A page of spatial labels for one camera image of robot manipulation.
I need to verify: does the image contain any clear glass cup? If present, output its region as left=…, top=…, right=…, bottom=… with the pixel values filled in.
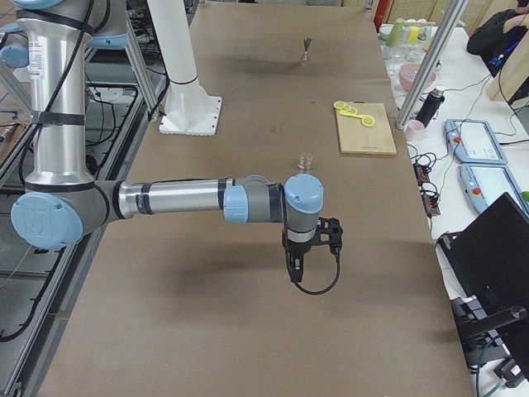
left=298, top=152, right=312, bottom=173

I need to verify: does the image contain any aluminium frame post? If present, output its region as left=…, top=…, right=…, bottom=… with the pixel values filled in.
left=396, top=0, right=469, bottom=130

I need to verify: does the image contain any black thermos bottle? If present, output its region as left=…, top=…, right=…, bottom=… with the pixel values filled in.
left=416, top=85, right=446, bottom=128

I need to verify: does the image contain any yellow plastic spoon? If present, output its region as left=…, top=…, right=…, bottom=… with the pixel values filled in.
left=339, top=111, right=375, bottom=120

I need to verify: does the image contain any far blue teach pendant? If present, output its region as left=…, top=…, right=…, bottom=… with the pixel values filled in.
left=445, top=119, right=508, bottom=165

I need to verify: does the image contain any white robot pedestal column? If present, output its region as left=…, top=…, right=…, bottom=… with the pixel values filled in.
left=148, top=0, right=222, bottom=136

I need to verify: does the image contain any black computer monitor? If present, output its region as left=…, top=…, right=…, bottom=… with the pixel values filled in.
left=437, top=193, right=528, bottom=366

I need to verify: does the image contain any yellow plastic cup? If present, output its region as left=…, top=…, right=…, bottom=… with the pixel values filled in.
left=406, top=26, right=421, bottom=45

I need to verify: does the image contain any pink plastic cup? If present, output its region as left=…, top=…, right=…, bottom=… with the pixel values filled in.
left=404, top=119, right=425, bottom=141

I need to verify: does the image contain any bamboo cutting board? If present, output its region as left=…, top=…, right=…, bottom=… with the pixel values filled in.
left=335, top=101, right=397, bottom=155

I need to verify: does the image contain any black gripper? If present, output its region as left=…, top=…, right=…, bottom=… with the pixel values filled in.
left=285, top=243, right=307, bottom=282

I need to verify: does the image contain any person in black jacket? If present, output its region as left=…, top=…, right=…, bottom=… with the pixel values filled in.
left=466, top=1, right=528, bottom=77

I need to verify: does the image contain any pink bowl with ice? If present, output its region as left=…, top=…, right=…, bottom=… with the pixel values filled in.
left=398, top=63, right=436, bottom=92

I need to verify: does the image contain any green plastic cup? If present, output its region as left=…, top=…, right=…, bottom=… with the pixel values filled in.
left=386, top=18, right=405, bottom=48

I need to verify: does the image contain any blue teach pendant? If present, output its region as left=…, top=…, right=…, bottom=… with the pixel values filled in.
left=460, top=163, right=528, bottom=213
left=445, top=119, right=508, bottom=165

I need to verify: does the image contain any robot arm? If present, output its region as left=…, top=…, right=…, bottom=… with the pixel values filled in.
left=11, top=1, right=324, bottom=284

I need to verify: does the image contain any near blue teach pendant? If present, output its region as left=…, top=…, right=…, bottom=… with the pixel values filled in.
left=460, top=163, right=528, bottom=213

